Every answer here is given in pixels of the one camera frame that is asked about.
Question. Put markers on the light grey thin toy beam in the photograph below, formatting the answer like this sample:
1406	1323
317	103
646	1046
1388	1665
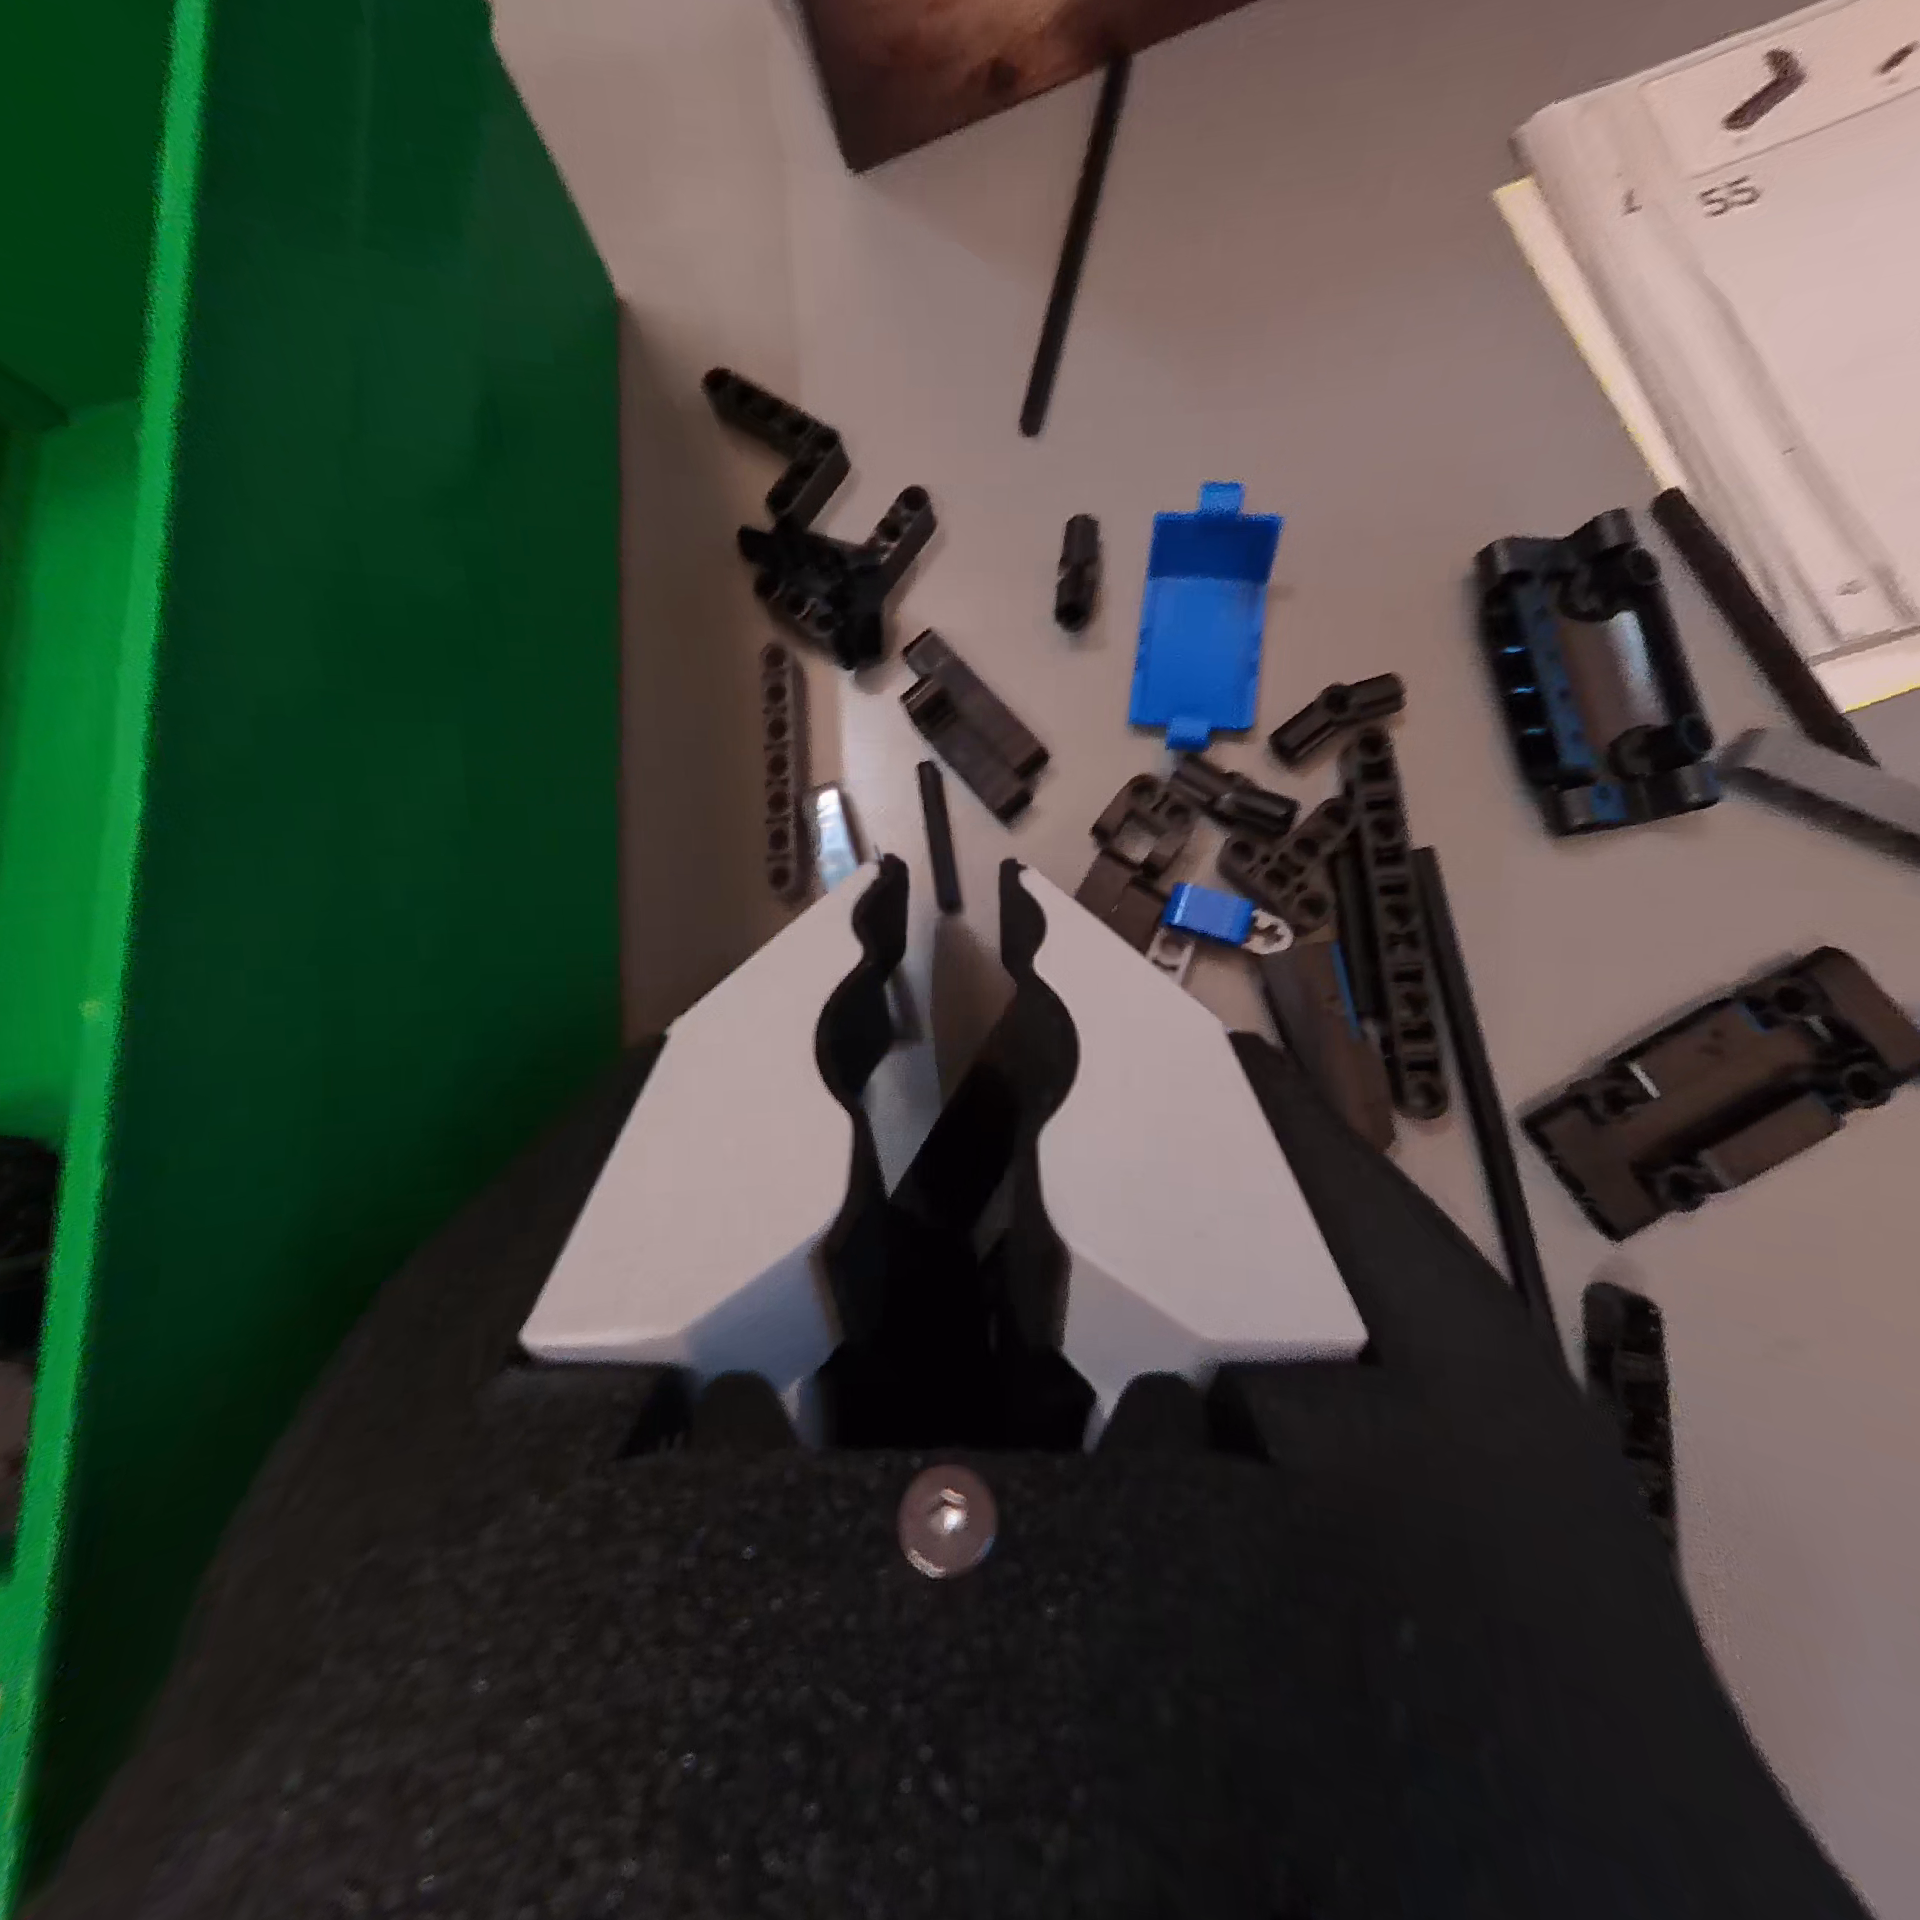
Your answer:
1272	936

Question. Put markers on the long black toy axle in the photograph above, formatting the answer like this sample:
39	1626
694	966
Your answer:
1479	1080
1073	255

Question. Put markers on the flat black toy frame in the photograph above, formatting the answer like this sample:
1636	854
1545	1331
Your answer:
1695	1110

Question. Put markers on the pile of black toy beams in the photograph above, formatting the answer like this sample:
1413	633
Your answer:
819	593

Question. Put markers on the black studless toy liftarm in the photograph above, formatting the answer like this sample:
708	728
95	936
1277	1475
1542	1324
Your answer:
1628	1381

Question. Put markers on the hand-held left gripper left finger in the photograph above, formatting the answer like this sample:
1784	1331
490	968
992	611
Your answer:
705	1170

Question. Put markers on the medium black toy axle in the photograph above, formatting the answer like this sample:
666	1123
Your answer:
1762	623

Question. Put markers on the short black toy axle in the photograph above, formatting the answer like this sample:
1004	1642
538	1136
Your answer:
939	832

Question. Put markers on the black toy frame blue pins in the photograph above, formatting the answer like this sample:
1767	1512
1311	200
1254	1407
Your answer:
1530	674

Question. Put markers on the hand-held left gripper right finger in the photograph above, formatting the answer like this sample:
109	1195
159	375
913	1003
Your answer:
1185	1201

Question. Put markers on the blue toy panel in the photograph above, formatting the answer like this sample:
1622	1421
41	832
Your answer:
1200	630

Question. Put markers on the small blue toy piece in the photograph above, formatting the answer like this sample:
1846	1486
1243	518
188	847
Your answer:
1209	915

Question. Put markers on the building instruction booklet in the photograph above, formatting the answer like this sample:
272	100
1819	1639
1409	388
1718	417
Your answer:
1770	375

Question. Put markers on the stacked green plastic bins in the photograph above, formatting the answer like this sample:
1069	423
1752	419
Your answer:
374	600

